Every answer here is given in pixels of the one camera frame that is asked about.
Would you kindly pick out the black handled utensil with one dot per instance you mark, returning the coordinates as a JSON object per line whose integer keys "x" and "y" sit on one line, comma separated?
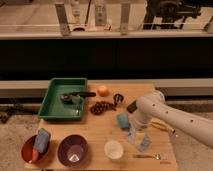
{"x": 75, "y": 97}

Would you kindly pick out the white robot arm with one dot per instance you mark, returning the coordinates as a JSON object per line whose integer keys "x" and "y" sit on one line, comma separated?
{"x": 152, "y": 104}

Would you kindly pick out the purple bowl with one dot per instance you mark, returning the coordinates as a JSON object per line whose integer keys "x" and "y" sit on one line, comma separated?
{"x": 72, "y": 150}

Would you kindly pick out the white cup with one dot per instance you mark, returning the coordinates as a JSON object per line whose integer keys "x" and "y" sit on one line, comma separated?
{"x": 113, "y": 150}

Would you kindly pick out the wooden board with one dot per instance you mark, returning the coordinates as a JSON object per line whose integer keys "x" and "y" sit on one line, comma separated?
{"x": 99, "y": 129}

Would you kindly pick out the yellow handled tool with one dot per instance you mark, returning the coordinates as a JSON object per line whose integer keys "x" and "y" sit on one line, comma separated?
{"x": 163, "y": 127}

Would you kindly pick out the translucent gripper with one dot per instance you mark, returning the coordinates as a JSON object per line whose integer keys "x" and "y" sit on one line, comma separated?
{"x": 139, "y": 139}

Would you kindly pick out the bunch of dark grapes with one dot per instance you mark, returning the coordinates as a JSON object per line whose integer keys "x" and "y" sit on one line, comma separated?
{"x": 100, "y": 107}

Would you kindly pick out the orange carrot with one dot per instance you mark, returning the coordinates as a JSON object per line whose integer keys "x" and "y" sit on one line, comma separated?
{"x": 35, "y": 156}

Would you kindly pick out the orange fruit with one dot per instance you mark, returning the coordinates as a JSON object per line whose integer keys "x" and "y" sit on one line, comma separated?
{"x": 103, "y": 91}

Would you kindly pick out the green plastic tray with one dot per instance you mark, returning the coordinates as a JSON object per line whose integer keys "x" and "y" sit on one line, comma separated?
{"x": 62, "y": 102}

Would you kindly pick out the red bowl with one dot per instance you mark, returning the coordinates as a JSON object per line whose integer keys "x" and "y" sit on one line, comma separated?
{"x": 26, "y": 151}

